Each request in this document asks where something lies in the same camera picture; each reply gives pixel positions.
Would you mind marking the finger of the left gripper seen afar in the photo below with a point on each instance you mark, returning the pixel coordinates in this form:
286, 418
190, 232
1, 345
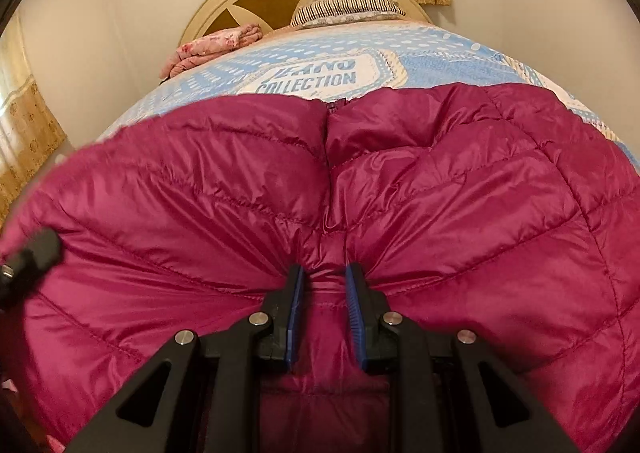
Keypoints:
22, 270

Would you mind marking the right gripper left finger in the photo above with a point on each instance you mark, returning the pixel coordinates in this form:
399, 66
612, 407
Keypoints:
202, 393

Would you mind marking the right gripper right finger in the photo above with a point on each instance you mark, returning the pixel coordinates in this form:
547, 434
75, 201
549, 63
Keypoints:
448, 393

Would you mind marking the magenta puffer jacket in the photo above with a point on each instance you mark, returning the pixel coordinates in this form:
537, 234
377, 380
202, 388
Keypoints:
493, 209

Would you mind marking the beige side curtain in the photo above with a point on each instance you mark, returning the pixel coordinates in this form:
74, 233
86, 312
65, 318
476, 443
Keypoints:
29, 133

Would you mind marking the folded pink floral blanket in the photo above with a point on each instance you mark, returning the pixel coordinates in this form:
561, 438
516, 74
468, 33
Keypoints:
202, 50

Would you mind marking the pink and blue bedspread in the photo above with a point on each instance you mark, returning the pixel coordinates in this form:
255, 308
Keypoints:
415, 57

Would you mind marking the striped grey pillow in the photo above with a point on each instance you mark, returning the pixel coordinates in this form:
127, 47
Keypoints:
334, 12

